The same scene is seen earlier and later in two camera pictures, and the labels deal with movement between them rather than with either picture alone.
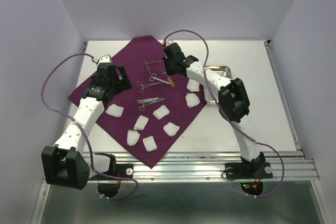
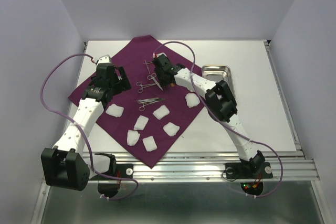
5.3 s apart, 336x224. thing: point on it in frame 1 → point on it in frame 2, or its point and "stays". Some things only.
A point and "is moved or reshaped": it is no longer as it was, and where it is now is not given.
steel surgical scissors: [154, 76] is moved or reshaped
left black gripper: [124, 84] stays
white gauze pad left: [115, 110] stays
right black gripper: [169, 72] → [161, 82]
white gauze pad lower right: [171, 129] stays
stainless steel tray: [223, 70] stays
